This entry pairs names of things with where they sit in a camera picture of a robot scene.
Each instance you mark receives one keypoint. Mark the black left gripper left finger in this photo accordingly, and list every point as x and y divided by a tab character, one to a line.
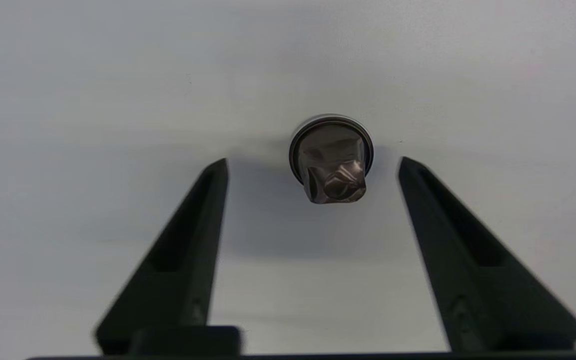
178	280

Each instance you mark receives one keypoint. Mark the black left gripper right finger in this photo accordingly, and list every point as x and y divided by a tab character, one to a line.
472	270

